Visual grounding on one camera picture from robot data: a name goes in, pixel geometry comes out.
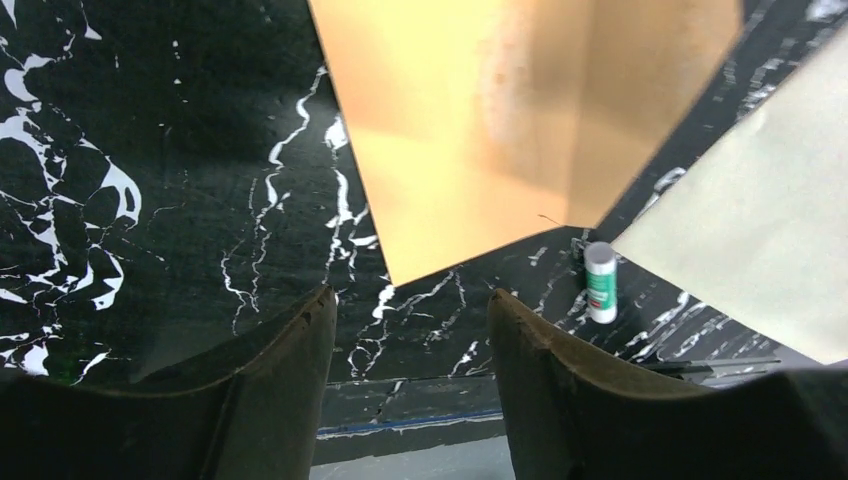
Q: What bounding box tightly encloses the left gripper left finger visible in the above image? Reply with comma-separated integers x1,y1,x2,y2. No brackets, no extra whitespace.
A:
1,285,337,479

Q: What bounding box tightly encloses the orange paper envelope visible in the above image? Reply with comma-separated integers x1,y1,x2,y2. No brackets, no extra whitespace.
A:
310,1,743,286

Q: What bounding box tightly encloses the green white glue stick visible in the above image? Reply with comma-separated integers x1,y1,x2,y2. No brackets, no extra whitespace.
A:
584,242,618,324

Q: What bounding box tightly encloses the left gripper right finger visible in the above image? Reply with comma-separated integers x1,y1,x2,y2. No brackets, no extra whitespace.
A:
487,289,847,479

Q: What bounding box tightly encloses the beige ornate letter sheet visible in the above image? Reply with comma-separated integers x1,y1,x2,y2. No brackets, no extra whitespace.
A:
614,31,847,364

